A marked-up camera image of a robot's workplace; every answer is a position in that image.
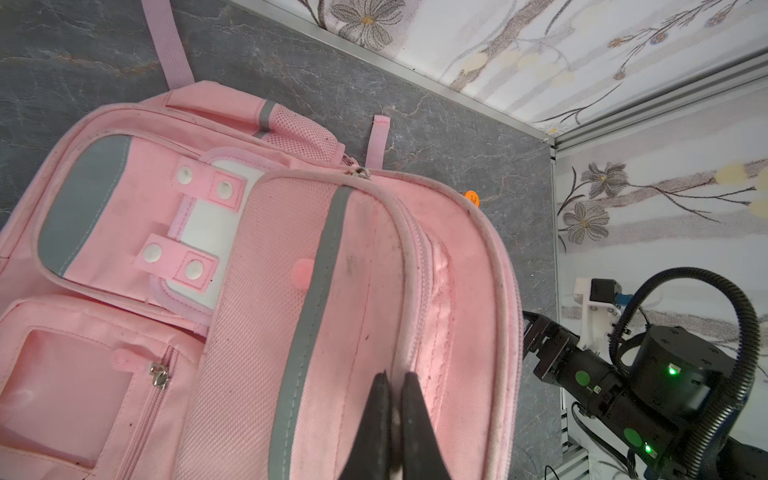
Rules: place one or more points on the aluminium mounting rail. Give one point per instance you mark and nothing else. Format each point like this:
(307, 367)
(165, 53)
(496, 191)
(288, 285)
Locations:
(575, 463)

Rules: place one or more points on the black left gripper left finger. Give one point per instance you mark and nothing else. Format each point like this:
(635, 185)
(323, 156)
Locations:
(369, 458)

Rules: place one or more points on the pink student backpack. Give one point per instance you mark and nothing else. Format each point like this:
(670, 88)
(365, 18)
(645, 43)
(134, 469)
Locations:
(203, 285)

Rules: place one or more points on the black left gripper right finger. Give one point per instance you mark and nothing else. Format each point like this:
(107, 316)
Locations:
(421, 456)

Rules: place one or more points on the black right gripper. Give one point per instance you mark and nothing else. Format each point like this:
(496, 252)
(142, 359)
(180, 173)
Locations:
(590, 380)

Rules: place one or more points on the small brown orange-capped bottle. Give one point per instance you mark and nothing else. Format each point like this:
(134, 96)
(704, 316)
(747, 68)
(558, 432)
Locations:
(473, 197)

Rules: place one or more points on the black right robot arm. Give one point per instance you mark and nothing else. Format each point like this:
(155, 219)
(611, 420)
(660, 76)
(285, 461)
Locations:
(669, 397)

